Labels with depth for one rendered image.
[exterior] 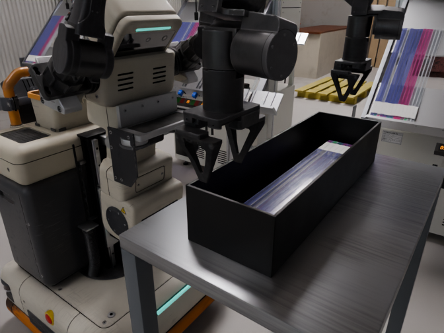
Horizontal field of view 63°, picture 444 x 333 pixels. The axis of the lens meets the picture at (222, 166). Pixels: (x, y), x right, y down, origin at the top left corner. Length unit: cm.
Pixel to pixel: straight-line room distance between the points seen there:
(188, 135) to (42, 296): 107
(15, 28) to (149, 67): 432
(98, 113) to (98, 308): 64
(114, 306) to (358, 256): 88
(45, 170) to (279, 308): 89
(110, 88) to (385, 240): 72
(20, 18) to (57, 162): 420
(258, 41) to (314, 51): 622
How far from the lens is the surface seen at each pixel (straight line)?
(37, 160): 122
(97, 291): 140
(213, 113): 49
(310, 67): 669
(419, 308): 187
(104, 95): 98
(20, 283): 156
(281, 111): 279
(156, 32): 102
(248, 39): 44
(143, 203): 111
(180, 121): 103
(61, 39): 83
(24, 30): 537
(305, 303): 57
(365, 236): 73
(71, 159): 128
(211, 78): 48
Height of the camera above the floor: 119
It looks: 24 degrees down
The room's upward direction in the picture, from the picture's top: straight up
